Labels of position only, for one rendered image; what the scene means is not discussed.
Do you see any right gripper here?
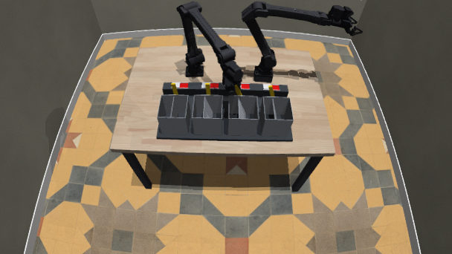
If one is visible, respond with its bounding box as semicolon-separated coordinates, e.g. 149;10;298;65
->
222;77;242;90

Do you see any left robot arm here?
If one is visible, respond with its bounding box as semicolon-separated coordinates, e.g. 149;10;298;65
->
242;1;354;78

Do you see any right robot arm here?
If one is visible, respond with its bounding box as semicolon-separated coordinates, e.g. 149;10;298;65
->
176;1;243;92

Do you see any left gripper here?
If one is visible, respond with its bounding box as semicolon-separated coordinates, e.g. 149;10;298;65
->
338;16;363;36

